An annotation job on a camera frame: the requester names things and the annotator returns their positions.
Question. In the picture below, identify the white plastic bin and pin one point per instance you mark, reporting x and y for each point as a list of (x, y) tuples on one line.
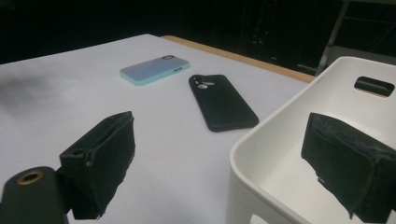
[(280, 174)]

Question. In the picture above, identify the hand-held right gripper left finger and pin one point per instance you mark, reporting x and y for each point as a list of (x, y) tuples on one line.
[(102, 155)]

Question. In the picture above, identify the white metal stand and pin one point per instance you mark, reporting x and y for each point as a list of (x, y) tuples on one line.
[(333, 34)]

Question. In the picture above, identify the black phone case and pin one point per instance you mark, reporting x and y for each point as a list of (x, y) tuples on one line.
[(224, 105)]

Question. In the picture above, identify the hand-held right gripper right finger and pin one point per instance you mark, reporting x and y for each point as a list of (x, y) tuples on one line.
[(348, 161)]

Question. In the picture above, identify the light blue phone case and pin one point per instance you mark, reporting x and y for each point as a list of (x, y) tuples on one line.
[(152, 70)]

